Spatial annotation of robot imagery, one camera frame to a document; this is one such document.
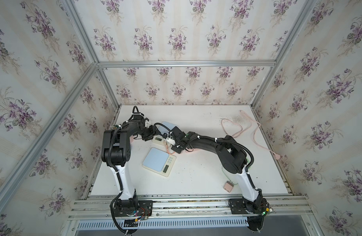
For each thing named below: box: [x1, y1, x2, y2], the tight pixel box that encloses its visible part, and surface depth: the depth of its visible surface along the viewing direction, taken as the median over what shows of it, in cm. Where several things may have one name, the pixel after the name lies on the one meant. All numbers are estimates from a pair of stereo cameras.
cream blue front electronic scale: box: [142, 147, 177, 178], surface depth 90 cm
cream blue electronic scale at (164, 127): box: [151, 121, 177, 146], surface depth 99 cm
